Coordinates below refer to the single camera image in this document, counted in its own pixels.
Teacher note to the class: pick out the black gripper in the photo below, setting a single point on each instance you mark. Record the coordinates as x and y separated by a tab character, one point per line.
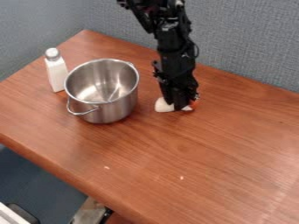
172	70

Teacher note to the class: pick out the white red-capped toy mushroom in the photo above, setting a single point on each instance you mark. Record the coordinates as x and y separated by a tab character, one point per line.
163	107

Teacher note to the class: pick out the shiny metal pot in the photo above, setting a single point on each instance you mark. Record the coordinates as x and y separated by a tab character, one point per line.
102	90

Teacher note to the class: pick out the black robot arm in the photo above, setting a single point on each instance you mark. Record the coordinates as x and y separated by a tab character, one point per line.
163	18

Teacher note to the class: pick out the white salt shaker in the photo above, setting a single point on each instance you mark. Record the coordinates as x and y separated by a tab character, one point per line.
56	69

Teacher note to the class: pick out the metal table leg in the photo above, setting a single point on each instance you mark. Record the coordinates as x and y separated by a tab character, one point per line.
92	213

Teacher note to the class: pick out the white object at corner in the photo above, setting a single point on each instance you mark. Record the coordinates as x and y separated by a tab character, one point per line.
10	217

